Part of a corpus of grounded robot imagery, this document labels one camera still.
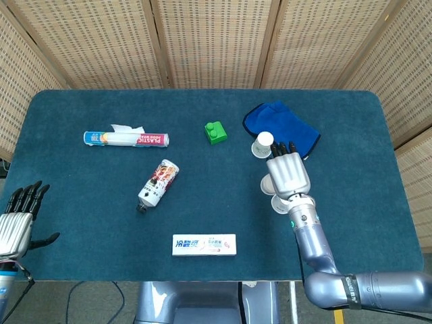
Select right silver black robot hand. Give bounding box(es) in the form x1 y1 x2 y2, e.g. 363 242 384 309
266 140 311 200

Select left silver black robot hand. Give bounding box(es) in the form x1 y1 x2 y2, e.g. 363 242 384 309
0 180 61 263

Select paper cup green flower print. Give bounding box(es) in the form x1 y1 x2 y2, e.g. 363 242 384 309
251 131 274 159

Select blue microfibre cloth black trim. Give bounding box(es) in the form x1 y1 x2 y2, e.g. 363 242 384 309
242 100 321 160

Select teal felt table cover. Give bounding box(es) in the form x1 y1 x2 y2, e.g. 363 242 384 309
6 89 425 283

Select green plastic building block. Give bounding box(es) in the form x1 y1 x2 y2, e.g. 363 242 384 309
204 120 228 145

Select white pink toothpaste box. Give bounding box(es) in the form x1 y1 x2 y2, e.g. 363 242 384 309
171 234 237 257

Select white table leg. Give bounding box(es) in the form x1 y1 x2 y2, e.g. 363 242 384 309
289 281 298 324

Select plastic bottle floral label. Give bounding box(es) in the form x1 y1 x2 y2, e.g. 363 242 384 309
136 159 180 213

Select woven folding screen panel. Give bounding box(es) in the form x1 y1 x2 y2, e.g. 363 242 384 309
394 130 432 252
340 0 432 148
150 0 281 90
259 0 408 90
0 9 70 161
5 0 171 90

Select plastic food wrap roll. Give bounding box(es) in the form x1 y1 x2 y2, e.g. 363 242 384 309
83 124 170 149

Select grey robot torso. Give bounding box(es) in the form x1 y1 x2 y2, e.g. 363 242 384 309
134 281 281 324

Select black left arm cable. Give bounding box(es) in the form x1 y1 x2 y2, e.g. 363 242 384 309
0 261 36 320

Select dark floor cable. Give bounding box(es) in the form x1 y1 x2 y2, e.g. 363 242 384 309
65 281 126 324

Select black strap with white lettering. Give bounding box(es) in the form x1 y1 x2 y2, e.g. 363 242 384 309
340 273 360 310

